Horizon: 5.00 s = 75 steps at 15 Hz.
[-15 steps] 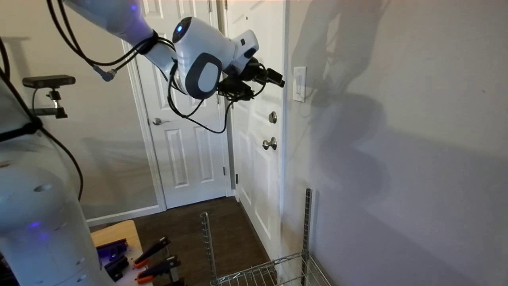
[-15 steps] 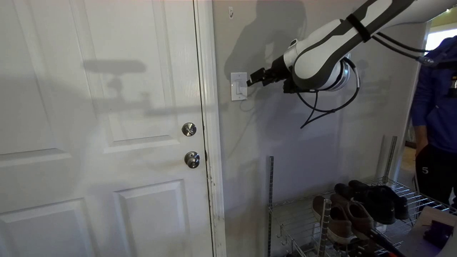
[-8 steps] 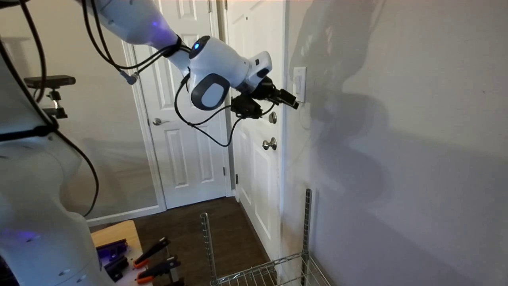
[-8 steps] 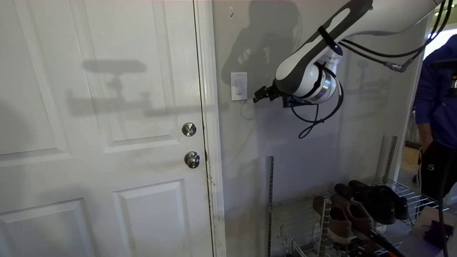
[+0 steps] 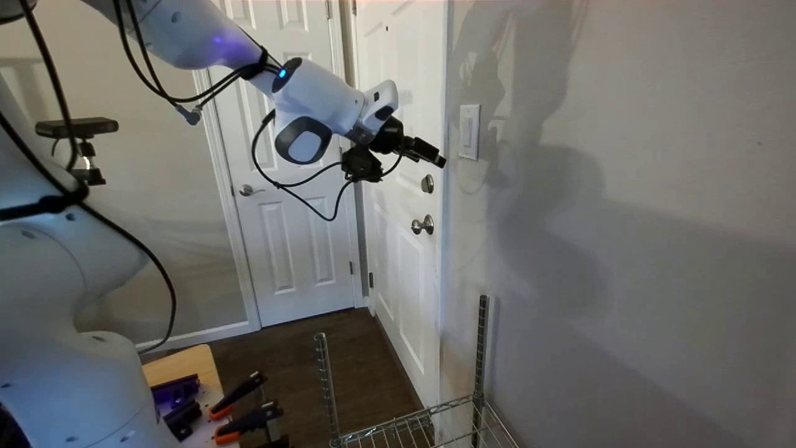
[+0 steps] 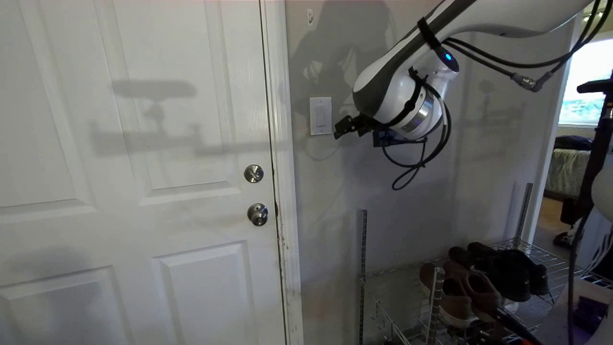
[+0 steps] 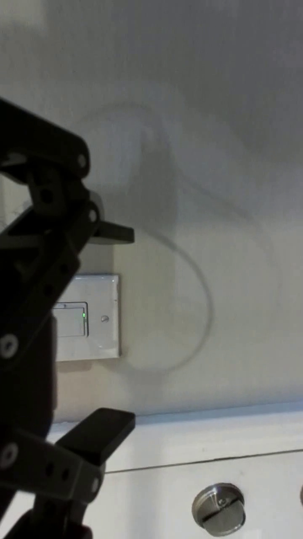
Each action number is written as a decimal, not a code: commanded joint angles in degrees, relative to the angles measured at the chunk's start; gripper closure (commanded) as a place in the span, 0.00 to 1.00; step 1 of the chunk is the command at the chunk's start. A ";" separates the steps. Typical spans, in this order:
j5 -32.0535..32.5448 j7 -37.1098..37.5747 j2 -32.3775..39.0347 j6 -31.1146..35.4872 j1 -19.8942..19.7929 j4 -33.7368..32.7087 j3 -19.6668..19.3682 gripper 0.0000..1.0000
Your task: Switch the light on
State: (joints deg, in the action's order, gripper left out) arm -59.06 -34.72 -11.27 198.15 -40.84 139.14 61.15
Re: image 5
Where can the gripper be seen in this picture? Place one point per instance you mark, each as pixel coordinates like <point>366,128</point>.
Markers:
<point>389,135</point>

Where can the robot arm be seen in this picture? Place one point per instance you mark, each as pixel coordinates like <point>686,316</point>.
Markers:
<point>56,386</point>

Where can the silver deadbolt lock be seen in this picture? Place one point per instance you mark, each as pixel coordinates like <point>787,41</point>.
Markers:
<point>427,183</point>

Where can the silver round door knob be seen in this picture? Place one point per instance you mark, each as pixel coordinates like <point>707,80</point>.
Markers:
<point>424,224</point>

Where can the white panel door round knob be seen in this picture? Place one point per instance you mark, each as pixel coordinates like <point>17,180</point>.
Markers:
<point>404,286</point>

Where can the black orange spring clamp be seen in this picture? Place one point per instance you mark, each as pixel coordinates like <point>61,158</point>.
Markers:
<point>249,423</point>
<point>239,392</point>

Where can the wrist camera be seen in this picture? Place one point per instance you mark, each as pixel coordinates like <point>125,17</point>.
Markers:
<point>359,164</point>

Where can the white light switch plate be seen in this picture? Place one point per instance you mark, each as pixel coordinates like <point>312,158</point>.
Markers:
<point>469,132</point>

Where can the camera on mount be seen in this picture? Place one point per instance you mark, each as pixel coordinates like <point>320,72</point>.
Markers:
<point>74,127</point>

